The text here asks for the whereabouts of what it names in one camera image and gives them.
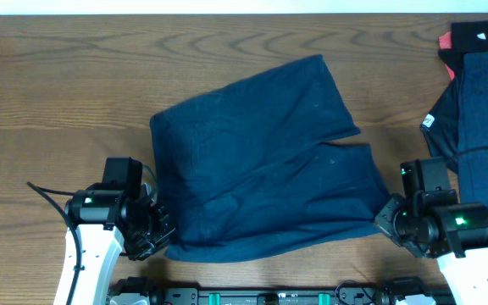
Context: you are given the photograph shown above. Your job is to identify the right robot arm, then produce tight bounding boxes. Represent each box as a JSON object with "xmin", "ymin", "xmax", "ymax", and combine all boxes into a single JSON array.
[{"xmin": 374, "ymin": 158, "xmax": 488, "ymax": 304}]

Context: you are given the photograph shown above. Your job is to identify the black garment with red trim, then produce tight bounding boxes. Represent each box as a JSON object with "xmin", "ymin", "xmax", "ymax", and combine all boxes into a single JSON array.
[{"xmin": 420, "ymin": 20, "xmax": 488, "ymax": 176}]

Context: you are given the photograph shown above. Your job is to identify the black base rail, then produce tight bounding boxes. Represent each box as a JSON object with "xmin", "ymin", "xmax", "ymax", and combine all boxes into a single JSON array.
[{"xmin": 105, "ymin": 277, "xmax": 456, "ymax": 305}]

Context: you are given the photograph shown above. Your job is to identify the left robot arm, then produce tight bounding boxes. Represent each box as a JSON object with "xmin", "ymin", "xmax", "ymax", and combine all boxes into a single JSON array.
[{"xmin": 54, "ymin": 158, "xmax": 175, "ymax": 304}]

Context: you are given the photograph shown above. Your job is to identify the navy blue shorts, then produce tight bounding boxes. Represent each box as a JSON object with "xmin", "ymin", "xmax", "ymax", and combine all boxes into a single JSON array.
[{"xmin": 150, "ymin": 55, "xmax": 389, "ymax": 263}]

